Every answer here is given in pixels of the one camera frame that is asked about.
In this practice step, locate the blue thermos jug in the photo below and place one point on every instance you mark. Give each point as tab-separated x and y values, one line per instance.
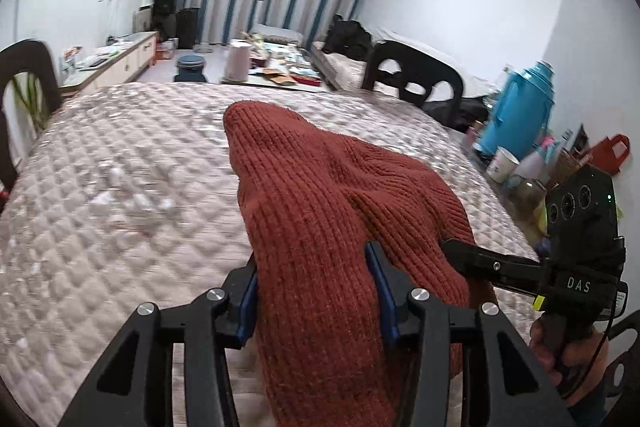
520	112

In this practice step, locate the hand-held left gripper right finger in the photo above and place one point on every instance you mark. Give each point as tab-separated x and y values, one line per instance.
382	287

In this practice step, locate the cluttered coffee table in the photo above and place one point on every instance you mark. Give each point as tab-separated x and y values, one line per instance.
285	72

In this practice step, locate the black backpack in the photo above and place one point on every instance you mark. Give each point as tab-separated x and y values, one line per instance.
347	39

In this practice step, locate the beige quilted table cover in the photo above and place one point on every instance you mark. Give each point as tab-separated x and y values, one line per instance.
125	207

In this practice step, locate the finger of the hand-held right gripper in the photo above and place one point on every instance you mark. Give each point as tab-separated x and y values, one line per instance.
495	266

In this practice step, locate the white low cabinet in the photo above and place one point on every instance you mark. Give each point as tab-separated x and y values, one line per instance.
120	62

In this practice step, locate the red bag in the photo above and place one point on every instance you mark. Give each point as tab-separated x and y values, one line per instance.
607	154

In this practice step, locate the wicker basket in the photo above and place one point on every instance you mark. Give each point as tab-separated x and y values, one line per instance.
565	169

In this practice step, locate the dark wooden chair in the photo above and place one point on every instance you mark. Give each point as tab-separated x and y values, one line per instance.
45	67
435	72

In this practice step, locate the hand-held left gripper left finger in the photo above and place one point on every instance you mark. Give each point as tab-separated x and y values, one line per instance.
247	302

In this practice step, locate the white paper cup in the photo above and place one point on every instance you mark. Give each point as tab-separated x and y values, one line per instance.
501	164

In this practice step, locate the blue round stool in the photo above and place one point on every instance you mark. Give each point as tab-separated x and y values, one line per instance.
190	67

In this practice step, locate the rust red knitted sweater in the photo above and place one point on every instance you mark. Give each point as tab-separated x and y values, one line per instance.
310	207

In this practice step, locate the black bag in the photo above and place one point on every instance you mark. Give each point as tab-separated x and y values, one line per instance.
164	12

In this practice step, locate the person's right hand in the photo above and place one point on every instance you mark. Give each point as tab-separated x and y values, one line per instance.
542	347

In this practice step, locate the black heater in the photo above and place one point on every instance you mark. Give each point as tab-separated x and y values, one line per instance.
189	29

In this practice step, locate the green potted plant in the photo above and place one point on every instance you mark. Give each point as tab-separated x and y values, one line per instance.
30	102

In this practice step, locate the light grey sofa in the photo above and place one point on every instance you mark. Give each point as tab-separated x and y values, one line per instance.
345	69

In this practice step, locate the pale pink kettle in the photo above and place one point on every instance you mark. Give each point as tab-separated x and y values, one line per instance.
237	62

